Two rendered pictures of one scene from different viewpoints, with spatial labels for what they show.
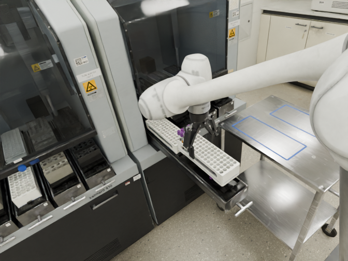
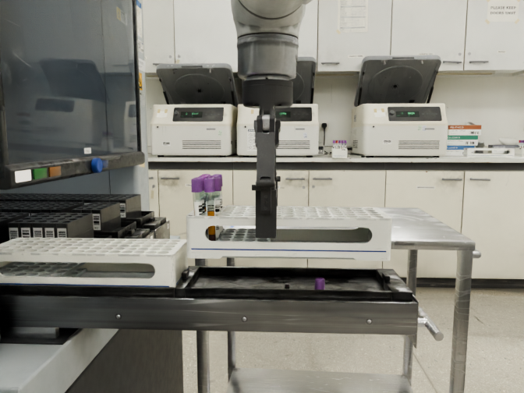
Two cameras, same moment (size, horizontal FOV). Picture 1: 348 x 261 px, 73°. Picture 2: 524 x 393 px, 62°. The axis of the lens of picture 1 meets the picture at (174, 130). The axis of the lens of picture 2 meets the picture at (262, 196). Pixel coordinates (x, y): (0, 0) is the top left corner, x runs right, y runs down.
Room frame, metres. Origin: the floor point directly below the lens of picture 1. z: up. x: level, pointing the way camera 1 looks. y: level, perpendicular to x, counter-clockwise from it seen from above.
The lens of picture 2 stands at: (0.41, 0.46, 1.04)
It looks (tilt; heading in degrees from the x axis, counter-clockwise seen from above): 8 degrees down; 303
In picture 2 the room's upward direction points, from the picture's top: straight up
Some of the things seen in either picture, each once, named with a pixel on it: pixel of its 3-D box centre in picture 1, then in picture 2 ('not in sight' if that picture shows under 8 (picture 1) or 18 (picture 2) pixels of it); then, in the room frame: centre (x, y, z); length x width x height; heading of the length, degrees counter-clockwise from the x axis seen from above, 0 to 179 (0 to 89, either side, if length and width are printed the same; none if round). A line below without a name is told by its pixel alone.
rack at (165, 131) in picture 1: (167, 133); (90, 263); (1.01, 0.04, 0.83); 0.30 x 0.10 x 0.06; 31
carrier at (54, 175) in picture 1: (59, 172); not in sight; (0.81, 0.56, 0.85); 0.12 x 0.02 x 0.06; 121
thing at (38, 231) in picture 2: not in sight; (54, 232); (1.21, -0.02, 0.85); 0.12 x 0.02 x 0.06; 121
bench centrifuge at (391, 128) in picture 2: not in sight; (396, 107); (1.37, -2.77, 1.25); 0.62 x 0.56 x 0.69; 120
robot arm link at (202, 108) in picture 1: (198, 103); (267, 61); (0.77, -0.11, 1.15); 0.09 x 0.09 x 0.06
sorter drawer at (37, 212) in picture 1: (24, 171); not in sight; (0.93, 0.81, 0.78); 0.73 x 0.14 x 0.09; 31
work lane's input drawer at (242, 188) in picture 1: (188, 157); (202, 299); (0.86, -0.05, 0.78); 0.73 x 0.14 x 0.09; 31
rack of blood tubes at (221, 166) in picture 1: (205, 155); (287, 231); (0.74, -0.12, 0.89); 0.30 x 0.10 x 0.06; 31
